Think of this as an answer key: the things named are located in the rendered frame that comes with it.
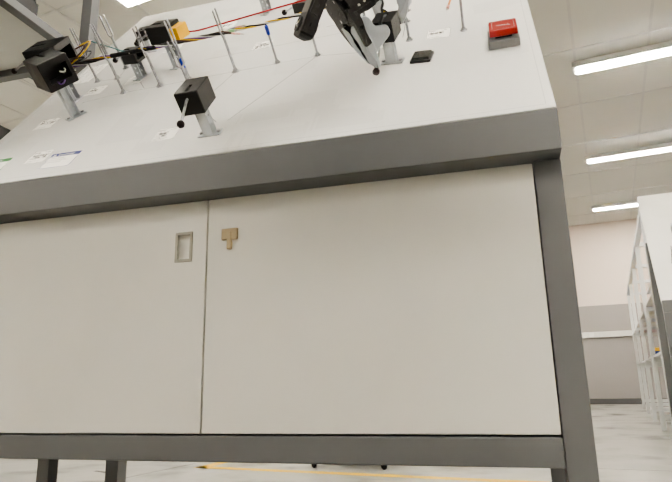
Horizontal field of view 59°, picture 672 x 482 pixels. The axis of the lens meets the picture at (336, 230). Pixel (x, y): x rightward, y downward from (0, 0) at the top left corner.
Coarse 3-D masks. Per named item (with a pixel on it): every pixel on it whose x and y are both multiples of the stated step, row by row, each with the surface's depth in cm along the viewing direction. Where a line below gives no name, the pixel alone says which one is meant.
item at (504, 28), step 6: (492, 24) 111; (498, 24) 110; (504, 24) 110; (510, 24) 109; (516, 24) 108; (492, 30) 109; (498, 30) 108; (504, 30) 108; (510, 30) 108; (516, 30) 108; (492, 36) 109; (498, 36) 109; (504, 36) 110
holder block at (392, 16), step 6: (384, 12) 114; (390, 12) 113; (396, 12) 112; (378, 18) 112; (390, 18) 110; (396, 18) 112; (378, 24) 110; (390, 24) 110; (396, 24) 112; (390, 30) 110; (396, 30) 112; (390, 36) 111; (396, 36) 112; (384, 42) 112
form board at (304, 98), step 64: (256, 0) 180; (384, 0) 150; (448, 0) 138; (512, 0) 128; (192, 64) 146; (256, 64) 135; (320, 64) 125; (448, 64) 110; (512, 64) 103; (64, 128) 132; (128, 128) 123; (192, 128) 115; (256, 128) 108; (320, 128) 102; (384, 128) 96
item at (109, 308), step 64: (0, 256) 116; (64, 256) 112; (128, 256) 108; (192, 256) 104; (0, 320) 112; (64, 320) 108; (128, 320) 105; (192, 320) 101; (0, 384) 109; (64, 384) 105; (128, 384) 102; (192, 384) 98
